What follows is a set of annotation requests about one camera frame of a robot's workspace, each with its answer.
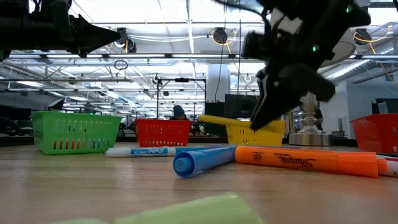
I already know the yellow-green highlighter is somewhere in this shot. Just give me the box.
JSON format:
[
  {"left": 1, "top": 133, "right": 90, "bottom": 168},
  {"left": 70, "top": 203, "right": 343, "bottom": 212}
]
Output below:
[{"left": 49, "top": 192, "right": 265, "bottom": 224}]

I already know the green plastic basket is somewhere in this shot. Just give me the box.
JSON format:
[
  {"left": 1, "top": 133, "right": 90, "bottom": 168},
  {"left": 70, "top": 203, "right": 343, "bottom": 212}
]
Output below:
[{"left": 30, "top": 111, "right": 123, "bottom": 156}]

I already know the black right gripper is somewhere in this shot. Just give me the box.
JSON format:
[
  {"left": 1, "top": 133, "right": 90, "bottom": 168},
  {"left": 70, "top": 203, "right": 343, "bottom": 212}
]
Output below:
[{"left": 242, "top": 0, "right": 373, "bottom": 131}]

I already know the black metal stand frame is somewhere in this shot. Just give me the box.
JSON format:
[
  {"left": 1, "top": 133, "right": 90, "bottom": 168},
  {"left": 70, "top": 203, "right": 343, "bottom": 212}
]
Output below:
[{"left": 156, "top": 77, "right": 207, "bottom": 121}]

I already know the white-shade table lamp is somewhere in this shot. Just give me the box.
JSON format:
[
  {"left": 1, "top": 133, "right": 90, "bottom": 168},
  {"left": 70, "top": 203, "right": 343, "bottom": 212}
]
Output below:
[{"left": 288, "top": 30, "right": 358, "bottom": 147}]

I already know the black ceiling cable reel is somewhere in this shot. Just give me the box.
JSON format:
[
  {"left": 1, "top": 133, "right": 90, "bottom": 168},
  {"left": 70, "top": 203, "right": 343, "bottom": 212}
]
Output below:
[
  {"left": 212, "top": 27, "right": 229, "bottom": 45},
  {"left": 116, "top": 27, "right": 137, "bottom": 54}
]

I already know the yellow plastic basket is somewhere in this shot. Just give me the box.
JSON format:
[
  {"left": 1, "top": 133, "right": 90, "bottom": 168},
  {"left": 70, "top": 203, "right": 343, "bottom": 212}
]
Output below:
[{"left": 225, "top": 119, "right": 287, "bottom": 147}]

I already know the black computer monitor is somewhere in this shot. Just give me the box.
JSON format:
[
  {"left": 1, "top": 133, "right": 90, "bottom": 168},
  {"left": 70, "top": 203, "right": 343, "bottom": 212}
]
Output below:
[{"left": 224, "top": 94, "right": 259, "bottom": 119}]

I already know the orange Sharpie highlighter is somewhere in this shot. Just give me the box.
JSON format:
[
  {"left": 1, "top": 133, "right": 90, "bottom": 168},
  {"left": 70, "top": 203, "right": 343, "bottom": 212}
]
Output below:
[{"left": 234, "top": 145, "right": 388, "bottom": 179}]

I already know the yellow marker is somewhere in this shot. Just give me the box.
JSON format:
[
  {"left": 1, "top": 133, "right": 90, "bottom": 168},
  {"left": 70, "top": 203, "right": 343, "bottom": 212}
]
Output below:
[{"left": 198, "top": 114, "right": 253, "bottom": 128}]

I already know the red plastic basket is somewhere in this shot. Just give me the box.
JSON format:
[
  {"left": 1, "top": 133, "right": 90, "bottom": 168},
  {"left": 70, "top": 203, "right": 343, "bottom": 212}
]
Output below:
[
  {"left": 134, "top": 118, "right": 193, "bottom": 147},
  {"left": 350, "top": 113, "right": 398, "bottom": 154}
]

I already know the blue Sharpie highlighter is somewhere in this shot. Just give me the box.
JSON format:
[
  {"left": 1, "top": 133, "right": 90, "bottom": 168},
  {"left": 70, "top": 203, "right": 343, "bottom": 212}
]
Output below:
[{"left": 172, "top": 144, "right": 238, "bottom": 179}]

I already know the pink-capped Expo marker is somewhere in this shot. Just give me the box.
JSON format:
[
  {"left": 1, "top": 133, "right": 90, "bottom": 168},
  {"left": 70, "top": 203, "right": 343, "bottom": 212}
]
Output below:
[{"left": 376, "top": 154, "right": 398, "bottom": 178}]

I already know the person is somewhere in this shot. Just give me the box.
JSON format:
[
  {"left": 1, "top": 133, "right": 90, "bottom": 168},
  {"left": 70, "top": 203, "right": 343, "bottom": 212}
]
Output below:
[{"left": 169, "top": 105, "right": 190, "bottom": 121}]

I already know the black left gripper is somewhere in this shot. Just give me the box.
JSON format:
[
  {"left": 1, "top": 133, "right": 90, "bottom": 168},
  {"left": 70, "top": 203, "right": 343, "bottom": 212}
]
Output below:
[{"left": 27, "top": 0, "right": 121, "bottom": 58}]

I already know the blue-capped Expo marker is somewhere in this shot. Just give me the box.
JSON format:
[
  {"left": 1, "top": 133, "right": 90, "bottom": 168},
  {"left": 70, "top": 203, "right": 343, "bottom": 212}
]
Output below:
[{"left": 105, "top": 146, "right": 206, "bottom": 158}]

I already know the black aluminium table frame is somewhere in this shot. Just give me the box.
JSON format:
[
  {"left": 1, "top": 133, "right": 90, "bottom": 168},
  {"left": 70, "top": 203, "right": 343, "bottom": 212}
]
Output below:
[{"left": 0, "top": 134, "right": 357, "bottom": 147}]

